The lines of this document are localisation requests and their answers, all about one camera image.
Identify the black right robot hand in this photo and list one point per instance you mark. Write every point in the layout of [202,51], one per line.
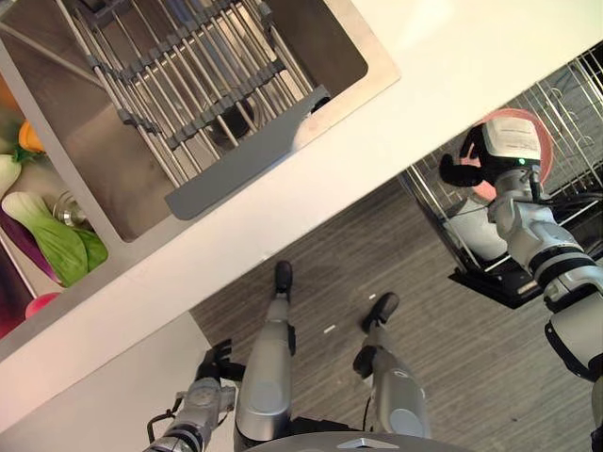
[511,139]

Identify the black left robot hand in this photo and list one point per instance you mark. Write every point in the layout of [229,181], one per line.
[214,366]

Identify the pink plate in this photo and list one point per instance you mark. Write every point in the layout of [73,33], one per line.
[546,150]

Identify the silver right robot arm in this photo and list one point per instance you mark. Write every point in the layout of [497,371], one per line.
[542,235]

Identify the black dishwasher door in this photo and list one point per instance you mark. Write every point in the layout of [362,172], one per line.
[499,285]

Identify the white bowl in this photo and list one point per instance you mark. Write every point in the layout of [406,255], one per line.
[476,230]

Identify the grey robot torso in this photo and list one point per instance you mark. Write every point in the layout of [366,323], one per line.
[358,442]

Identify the pink toy vegetable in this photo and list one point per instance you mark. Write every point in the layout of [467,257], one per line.
[42,305]

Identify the green toy bok choy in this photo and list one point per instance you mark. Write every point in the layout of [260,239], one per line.
[61,245]

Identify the grey roll-up drying rack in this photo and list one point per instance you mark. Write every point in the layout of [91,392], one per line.
[221,169]

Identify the metal drain strainer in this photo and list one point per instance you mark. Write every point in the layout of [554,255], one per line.
[70,209]

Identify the purple toy eggplant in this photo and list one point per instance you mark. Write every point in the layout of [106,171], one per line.
[26,247]

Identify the sink drain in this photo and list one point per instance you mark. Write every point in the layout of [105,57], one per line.
[242,120]

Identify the stainless steel sink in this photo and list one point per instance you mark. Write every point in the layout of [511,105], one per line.
[94,141]

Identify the white toy radish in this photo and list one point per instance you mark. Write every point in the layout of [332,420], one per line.
[7,174]

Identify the orange toy pepper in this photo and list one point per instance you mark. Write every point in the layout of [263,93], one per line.
[30,136]

